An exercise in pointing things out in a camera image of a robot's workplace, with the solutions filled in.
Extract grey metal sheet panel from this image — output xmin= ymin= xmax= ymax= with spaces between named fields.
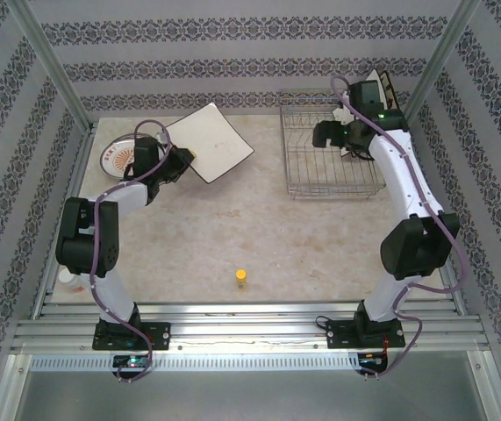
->
xmin=2 ymin=353 xmax=499 ymax=421

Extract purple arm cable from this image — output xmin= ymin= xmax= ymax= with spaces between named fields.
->
xmin=331 ymin=75 xmax=469 ymax=382
xmin=88 ymin=118 xmax=175 ymax=385

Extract aluminium frame post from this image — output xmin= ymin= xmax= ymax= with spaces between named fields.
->
xmin=401 ymin=0 xmax=483 ymax=131
xmin=6 ymin=0 xmax=97 ymax=132

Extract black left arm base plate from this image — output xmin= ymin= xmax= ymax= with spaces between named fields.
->
xmin=93 ymin=321 xmax=172 ymax=352

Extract aluminium side rail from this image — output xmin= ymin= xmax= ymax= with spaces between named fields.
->
xmin=30 ymin=125 xmax=97 ymax=319

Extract chrome wire dish rack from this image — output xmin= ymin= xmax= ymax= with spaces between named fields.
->
xmin=279 ymin=89 xmax=404 ymax=201

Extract square white plate black rim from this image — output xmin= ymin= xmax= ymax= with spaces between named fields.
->
xmin=163 ymin=101 xmax=255 ymax=185
xmin=334 ymin=68 xmax=404 ymax=162

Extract white slotted cable duct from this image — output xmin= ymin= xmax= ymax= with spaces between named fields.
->
xmin=29 ymin=353 xmax=394 ymax=373

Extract round plate orange ray pattern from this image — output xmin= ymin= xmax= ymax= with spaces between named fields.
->
xmin=99 ymin=132 xmax=166 ymax=182

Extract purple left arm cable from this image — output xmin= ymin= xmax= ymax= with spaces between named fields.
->
xmin=88 ymin=118 xmax=175 ymax=385

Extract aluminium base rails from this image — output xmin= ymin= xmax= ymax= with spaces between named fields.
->
xmin=11 ymin=300 xmax=490 ymax=354

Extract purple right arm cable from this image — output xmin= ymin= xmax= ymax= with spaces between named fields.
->
xmin=331 ymin=75 xmax=469 ymax=382

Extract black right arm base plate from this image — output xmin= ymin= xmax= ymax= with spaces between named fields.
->
xmin=326 ymin=318 xmax=405 ymax=351

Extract clear jar white lid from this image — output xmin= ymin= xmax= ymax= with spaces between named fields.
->
xmin=58 ymin=269 xmax=87 ymax=293

